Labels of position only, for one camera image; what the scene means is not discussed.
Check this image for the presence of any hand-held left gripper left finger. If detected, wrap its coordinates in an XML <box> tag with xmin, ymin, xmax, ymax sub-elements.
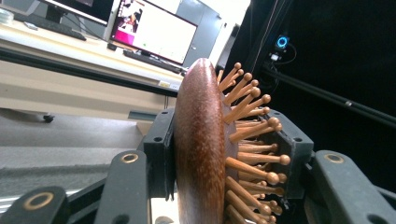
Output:
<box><xmin>143</xmin><ymin>107</ymin><xmax>177</xmax><ymax>201</ymax></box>

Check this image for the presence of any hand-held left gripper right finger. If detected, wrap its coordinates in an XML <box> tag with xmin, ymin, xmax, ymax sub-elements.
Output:
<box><xmin>236</xmin><ymin>108</ymin><xmax>315</xmax><ymax>201</ymax></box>

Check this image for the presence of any brown wooden hairbrush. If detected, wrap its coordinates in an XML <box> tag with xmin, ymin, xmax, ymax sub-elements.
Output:
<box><xmin>173</xmin><ymin>57</ymin><xmax>292</xmax><ymax>224</ymax></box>

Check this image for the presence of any light wooden desk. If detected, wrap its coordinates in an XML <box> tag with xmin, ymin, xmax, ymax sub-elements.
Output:
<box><xmin>0</xmin><ymin>18</ymin><xmax>185</xmax><ymax>138</ymax></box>

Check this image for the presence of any lit computer monitor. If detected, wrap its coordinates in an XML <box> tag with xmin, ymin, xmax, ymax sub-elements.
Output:
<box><xmin>109</xmin><ymin>0</ymin><xmax>199</xmax><ymax>67</ymax></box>

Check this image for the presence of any grey partition panel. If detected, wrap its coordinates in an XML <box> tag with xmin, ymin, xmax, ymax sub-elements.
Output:
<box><xmin>176</xmin><ymin>0</ymin><xmax>224</xmax><ymax>69</ymax></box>

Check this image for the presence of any dark computer monitor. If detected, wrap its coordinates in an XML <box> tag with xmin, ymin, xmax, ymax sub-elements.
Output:
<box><xmin>38</xmin><ymin>0</ymin><xmax>115</xmax><ymax>27</ymax></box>

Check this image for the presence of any black metal frame bar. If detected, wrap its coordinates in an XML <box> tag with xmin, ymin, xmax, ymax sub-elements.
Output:
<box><xmin>261</xmin><ymin>65</ymin><xmax>396</xmax><ymax>129</ymax></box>

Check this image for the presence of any black camera cable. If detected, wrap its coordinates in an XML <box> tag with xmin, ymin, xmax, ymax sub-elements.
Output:
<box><xmin>275</xmin><ymin>42</ymin><xmax>298</xmax><ymax>66</ymax></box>

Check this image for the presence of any camera with blue ring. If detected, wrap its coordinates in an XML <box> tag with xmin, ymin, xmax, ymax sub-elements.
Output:
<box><xmin>268</xmin><ymin>34</ymin><xmax>291</xmax><ymax>63</ymax></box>

